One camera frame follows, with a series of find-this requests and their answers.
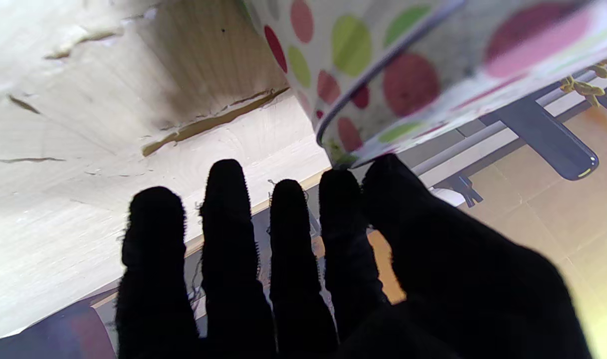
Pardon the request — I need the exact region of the round polka dot tin lid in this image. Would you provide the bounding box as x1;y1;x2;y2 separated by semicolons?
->
316;0;607;168

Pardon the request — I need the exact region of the printed kitchen backdrop banner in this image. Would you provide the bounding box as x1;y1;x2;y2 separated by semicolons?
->
0;50;607;359

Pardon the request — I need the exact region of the round polka dot tin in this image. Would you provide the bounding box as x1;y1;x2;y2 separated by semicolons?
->
241;0;463;153

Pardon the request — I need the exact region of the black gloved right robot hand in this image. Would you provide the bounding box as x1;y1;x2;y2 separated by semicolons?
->
115;154;593;359

